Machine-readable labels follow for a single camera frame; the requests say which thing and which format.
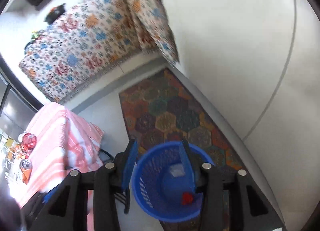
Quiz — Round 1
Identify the red trash in basket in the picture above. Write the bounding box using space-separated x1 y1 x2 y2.
181 191 195 206

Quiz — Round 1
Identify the blue plastic trash basket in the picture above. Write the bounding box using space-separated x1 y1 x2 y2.
132 141 202 222

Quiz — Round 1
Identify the crushed red soda can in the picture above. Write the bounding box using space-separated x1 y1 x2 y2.
21 133 37 152

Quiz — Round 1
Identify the orange snack wrapper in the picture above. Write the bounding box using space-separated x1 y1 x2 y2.
15 145 33 184

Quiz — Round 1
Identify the pink striped tablecloth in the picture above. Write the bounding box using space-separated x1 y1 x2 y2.
12 102 110 230

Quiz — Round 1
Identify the patterned blanket on counter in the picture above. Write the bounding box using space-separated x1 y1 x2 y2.
18 0 157 104

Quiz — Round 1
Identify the black pot with lid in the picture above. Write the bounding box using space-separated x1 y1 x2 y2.
44 4 66 25

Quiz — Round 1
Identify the patterned blanket side piece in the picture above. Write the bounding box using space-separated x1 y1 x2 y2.
126 0 180 65

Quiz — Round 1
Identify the hexagon patterned floor rug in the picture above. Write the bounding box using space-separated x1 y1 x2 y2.
119 68 249 231

